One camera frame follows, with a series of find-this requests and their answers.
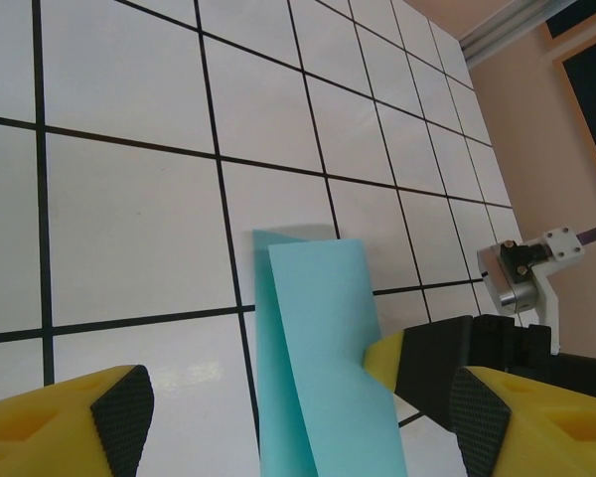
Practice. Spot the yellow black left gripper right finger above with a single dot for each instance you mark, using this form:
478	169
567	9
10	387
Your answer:
551	432

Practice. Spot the light blue paper sheet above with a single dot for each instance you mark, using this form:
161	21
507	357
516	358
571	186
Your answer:
318	348

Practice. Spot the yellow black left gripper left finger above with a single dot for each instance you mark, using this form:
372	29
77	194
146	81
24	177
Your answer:
40	427

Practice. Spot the aluminium corner post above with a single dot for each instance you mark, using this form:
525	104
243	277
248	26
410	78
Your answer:
506	32

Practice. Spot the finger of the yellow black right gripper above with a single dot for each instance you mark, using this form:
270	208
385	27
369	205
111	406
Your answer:
427	363

